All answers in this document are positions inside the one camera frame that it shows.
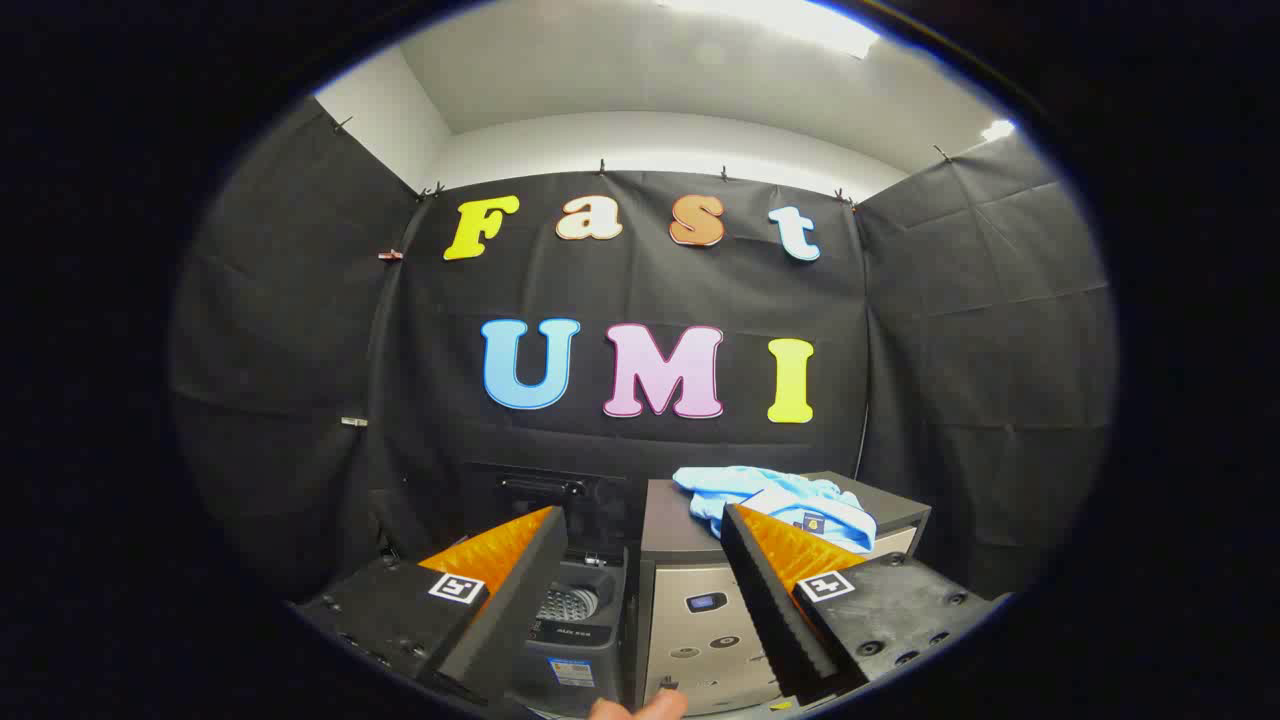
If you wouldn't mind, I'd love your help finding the light blue shirt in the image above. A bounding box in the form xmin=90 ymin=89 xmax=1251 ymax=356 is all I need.
xmin=672 ymin=465 xmax=879 ymax=553

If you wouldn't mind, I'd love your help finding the dark grey washing machine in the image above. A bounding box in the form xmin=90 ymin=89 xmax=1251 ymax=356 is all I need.
xmin=510 ymin=545 xmax=633 ymax=717

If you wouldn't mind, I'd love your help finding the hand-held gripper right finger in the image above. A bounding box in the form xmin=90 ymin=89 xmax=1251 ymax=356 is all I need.
xmin=720 ymin=503 xmax=1013 ymax=706

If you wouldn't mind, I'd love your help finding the beige cabinet with dark top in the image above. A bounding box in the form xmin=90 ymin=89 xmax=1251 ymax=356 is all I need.
xmin=635 ymin=470 xmax=933 ymax=717

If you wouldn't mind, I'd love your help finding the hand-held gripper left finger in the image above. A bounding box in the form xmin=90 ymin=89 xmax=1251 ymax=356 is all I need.
xmin=295 ymin=505 xmax=569 ymax=703

